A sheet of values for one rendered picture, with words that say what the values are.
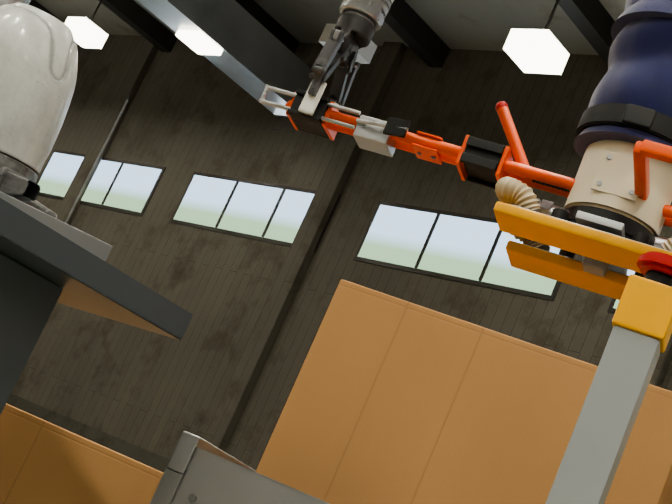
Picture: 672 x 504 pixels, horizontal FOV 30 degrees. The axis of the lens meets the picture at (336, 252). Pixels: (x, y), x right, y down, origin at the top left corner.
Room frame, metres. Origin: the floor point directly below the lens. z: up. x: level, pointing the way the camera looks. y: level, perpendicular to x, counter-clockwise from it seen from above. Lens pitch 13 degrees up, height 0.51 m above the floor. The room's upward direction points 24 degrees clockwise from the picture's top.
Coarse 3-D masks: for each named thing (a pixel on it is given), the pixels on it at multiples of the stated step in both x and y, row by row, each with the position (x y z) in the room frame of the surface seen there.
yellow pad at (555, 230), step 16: (496, 208) 2.00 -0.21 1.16; (512, 208) 1.99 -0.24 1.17; (512, 224) 2.03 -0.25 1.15; (528, 224) 1.99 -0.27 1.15; (544, 224) 1.97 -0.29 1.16; (560, 224) 1.96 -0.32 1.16; (576, 224) 1.95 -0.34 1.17; (544, 240) 2.04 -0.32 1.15; (560, 240) 2.01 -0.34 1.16; (576, 240) 1.97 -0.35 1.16; (592, 240) 1.94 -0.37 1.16; (608, 240) 1.93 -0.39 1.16; (624, 240) 1.92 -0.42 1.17; (640, 240) 1.95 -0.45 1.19; (592, 256) 2.02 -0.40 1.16; (608, 256) 1.99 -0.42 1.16; (624, 256) 1.95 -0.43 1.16; (640, 272) 2.00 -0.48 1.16
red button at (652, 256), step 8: (640, 256) 1.54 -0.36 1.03; (648, 256) 1.52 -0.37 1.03; (656, 256) 1.52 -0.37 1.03; (664, 256) 1.51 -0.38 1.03; (640, 264) 1.55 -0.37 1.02; (648, 264) 1.53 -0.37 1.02; (656, 264) 1.52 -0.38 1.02; (664, 264) 1.51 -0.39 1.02; (648, 272) 1.54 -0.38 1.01; (656, 272) 1.53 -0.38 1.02; (664, 272) 1.52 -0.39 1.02; (656, 280) 1.53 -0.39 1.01; (664, 280) 1.52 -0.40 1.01
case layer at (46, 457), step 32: (0, 416) 2.18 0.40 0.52; (32, 416) 2.16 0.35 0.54; (0, 448) 2.17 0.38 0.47; (32, 448) 2.15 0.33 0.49; (64, 448) 2.13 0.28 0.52; (96, 448) 2.11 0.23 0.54; (0, 480) 2.16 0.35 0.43; (32, 480) 2.14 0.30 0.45; (64, 480) 2.12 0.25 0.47; (96, 480) 2.10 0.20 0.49; (128, 480) 2.08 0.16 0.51
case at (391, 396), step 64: (384, 320) 1.99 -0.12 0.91; (448, 320) 1.95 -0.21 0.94; (320, 384) 2.02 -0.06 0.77; (384, 384) 1.98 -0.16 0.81; (448, 384) 1.94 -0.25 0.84; (512, 384) 1.90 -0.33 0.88; (576, 384) 1.86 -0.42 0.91; (320, 448) 2.00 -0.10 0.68; (384, 448) 1.96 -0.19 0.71; (448, 448) 1.92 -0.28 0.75; (512, 448) 1.88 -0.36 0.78; (640, 448) 1.81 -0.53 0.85
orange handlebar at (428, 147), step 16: (336, 112) 2.24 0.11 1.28; (336, 128) 2.28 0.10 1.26; (400, 144) 2.23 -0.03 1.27; (416, 144) 2.18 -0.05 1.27; (432, 144) 2.17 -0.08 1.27; (448, 144) 2.16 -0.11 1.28; (640, 144) 1.82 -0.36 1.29; (656, 144) 1.80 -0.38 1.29; (432, 160) 2.22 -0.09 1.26; (448, 160) 2.20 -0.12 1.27; (640, 160) 1.84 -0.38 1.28; (512, 176) 2.16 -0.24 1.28; (528, 176) 2.11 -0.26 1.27; (544, 176) 2.10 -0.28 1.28; (560, 176) 2.09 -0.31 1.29; (640, 176) 1.90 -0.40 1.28; (560, 192) 2.13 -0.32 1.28; (640, 192) 1.97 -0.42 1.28
